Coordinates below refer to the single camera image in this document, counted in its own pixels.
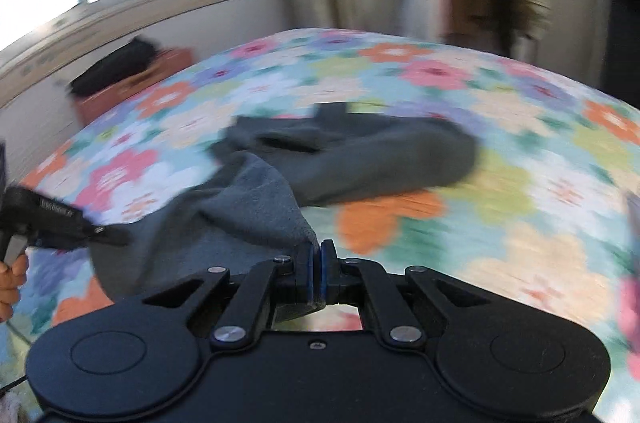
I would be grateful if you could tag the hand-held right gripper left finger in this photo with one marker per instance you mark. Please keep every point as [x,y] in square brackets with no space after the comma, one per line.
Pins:
[310,275]

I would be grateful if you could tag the orange box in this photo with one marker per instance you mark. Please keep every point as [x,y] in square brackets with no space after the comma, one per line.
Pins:
[165,70]

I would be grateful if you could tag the dark furniture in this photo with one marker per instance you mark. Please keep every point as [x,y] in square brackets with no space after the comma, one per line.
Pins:
[622,33]

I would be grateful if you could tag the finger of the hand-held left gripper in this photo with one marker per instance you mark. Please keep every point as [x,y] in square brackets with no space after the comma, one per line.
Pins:
[112,235]

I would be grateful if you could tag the grey garment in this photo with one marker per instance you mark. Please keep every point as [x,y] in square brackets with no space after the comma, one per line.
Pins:
[350,163]

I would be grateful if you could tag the floral bed blanket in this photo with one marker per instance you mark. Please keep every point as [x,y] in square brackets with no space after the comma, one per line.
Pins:
[500,183]

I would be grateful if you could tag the black bag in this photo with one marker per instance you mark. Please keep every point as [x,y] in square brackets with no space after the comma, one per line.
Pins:
[112,65]

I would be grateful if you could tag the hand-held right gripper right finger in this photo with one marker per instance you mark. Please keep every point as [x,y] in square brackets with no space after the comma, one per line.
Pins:
[325,275]

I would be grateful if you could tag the person's left hand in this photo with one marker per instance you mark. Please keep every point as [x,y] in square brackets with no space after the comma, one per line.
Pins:
[7,290]

